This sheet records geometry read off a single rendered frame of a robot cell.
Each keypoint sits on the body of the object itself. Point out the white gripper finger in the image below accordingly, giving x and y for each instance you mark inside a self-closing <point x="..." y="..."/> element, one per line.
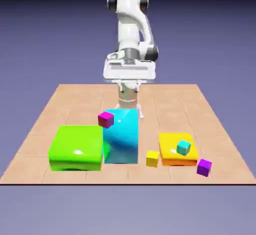
<point x="137" y="88"/>
<point x="121" y="88"/>

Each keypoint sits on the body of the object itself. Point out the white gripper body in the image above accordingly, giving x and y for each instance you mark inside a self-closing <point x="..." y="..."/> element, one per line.
<point x="130" y="72"/>

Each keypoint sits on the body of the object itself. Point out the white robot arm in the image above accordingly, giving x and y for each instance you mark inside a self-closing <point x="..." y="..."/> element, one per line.
<point x="128" y="9"/>

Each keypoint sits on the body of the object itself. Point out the small magenta cube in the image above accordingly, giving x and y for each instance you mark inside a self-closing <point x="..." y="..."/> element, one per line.
<point x="106" y="119"/>

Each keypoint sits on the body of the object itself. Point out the small yellow cube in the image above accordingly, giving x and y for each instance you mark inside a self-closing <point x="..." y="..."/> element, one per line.
<point x="152" y="158"/>

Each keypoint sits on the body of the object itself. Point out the small teal cube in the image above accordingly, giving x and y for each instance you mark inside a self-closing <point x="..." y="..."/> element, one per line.
<point x="183" y="147"/>

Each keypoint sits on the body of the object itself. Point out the small purple cube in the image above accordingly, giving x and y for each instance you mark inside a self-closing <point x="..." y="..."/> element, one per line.
<point x="204" y="167"/>

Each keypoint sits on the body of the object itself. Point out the large cyan box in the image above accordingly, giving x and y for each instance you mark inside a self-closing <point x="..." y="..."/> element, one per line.
<point x="124" y="139"/>

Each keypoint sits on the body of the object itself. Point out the large yellow box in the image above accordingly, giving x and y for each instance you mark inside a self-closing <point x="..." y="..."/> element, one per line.
<point x="170" y="145"/>

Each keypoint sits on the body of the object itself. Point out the large green box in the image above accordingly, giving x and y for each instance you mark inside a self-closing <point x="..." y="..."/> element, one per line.
<point x="76" y="145"/>

